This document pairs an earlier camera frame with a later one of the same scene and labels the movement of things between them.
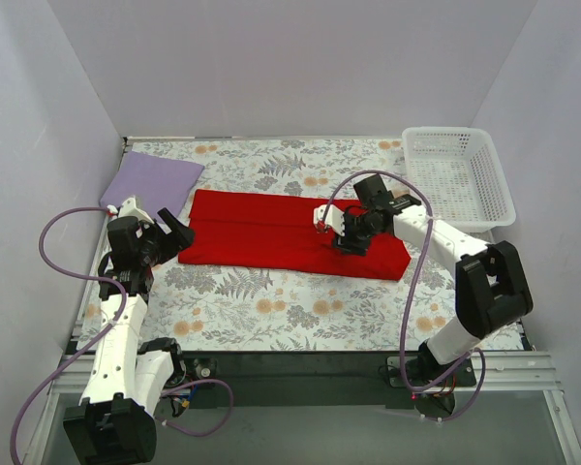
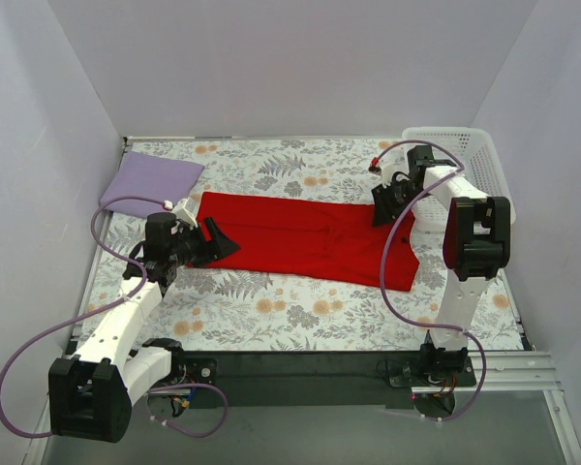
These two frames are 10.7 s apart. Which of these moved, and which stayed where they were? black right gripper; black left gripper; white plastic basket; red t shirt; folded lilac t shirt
Moved: black left gripper; black right gripper
Stayed: white plastic basket; red t shirt; folded lilac t shirt
